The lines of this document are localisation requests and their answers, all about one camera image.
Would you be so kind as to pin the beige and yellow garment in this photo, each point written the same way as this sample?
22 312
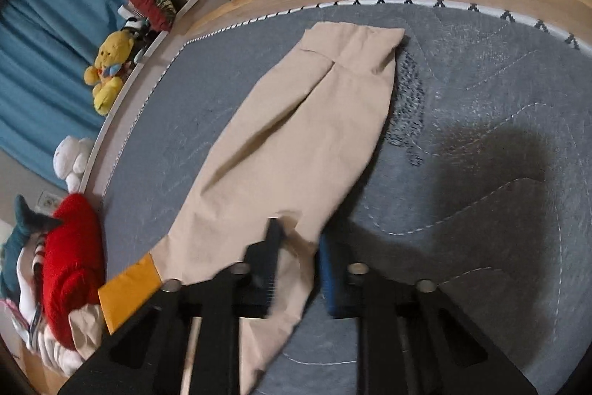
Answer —
300 122

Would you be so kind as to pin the grey quilted bed mattress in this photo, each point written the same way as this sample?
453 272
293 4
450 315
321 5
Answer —
485 99

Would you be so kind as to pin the red folded blanket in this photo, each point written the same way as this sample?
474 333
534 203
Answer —
69 251

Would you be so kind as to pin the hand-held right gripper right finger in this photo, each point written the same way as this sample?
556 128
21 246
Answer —
333 279

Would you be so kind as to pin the white folded bedding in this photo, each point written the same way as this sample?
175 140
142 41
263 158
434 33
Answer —
55 353

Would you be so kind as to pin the yellow plush toy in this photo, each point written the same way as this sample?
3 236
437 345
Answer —
108 62

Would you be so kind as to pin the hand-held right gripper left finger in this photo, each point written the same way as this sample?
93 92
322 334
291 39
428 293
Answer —
266 270

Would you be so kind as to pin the teal shark plush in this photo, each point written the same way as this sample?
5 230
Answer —
27 219

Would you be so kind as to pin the white windowsill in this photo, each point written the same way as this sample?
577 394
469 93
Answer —
108 117

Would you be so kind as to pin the white wall socket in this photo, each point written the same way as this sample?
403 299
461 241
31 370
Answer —
48 200

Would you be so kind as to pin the black white striped toy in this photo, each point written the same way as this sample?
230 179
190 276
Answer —
134 25

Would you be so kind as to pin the blue curtain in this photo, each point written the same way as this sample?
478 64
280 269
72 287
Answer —
41 52

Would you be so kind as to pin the white plush toy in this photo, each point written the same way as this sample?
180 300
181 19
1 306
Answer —
69 154

